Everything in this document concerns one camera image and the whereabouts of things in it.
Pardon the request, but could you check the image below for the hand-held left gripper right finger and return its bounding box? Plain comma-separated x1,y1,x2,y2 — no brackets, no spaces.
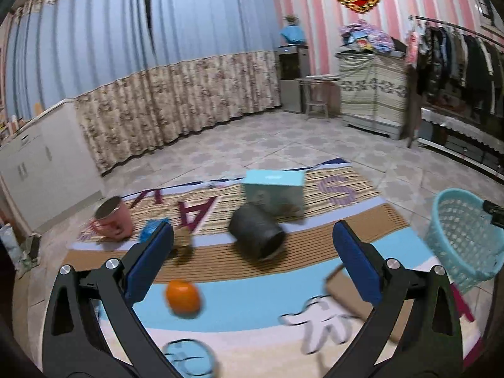
333,220,465,378

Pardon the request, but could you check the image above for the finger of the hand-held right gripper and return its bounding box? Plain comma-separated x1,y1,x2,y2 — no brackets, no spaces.
484,200,504,230

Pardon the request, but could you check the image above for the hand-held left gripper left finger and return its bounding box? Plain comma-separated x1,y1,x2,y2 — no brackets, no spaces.
41,221,176,378

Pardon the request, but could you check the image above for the blue plastic bag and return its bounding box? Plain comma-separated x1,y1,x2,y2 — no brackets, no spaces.
140,217,170,243

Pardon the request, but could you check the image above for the brown paper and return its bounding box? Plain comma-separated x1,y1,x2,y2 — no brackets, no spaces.
172,227,194,252

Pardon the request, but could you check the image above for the teal plastic basket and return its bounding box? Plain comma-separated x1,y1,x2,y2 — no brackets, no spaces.
424,188,504,294

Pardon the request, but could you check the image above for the brown phone case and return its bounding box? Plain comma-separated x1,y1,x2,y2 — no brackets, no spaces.
324,265,412,344

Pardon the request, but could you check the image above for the whole orange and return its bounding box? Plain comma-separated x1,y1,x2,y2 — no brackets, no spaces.
164,279,202,318

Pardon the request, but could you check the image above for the pink mug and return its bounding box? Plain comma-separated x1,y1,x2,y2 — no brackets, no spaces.
90,196,135,242

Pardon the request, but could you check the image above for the low dark cabinet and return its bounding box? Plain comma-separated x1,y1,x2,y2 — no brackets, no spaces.
417,104,504,182

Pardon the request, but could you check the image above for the plaid mat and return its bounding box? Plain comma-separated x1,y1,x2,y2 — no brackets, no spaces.
77,159,383,242

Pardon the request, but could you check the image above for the white lace cloth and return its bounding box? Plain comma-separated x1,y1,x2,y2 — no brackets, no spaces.
421,106,504,155

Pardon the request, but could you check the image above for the dark ribbed pot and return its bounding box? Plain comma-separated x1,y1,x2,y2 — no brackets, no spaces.
228,202,287,261

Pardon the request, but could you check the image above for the teal box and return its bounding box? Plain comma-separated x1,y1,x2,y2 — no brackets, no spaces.
241,169,307,217

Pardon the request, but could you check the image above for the white plastic bag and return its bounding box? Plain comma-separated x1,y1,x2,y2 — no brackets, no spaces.
0,222,41,273

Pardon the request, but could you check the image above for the white cabinet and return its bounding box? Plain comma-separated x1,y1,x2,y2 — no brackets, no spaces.
0,100,105,238

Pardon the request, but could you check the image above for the row of hanging clothes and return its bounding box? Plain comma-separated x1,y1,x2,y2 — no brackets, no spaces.
409,24,504,127

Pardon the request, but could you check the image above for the cabinet with patterned cloth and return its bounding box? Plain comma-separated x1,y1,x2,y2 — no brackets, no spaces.
339,51,409,140

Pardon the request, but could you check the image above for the pink hanging bag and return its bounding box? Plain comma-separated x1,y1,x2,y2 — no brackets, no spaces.
405,31,420,66

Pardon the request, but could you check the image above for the small metal table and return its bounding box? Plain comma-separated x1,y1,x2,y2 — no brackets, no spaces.
295,75,341,121

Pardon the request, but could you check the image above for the metal clothes rack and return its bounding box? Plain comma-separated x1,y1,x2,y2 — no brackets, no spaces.
409,15,504,54

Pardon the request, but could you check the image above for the grey water dispenser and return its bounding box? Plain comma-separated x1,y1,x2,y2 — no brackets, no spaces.
276,44,310,114

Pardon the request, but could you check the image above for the pile of folded clothes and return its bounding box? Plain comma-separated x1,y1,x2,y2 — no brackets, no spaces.
341,20,397,54

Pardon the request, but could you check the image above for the blue floral curtain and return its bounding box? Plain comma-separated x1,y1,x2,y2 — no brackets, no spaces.
147,0,283,147
2,0,159,176

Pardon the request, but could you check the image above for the blue cloth cover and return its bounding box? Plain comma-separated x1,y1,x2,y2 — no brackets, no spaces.
280,24,306,46

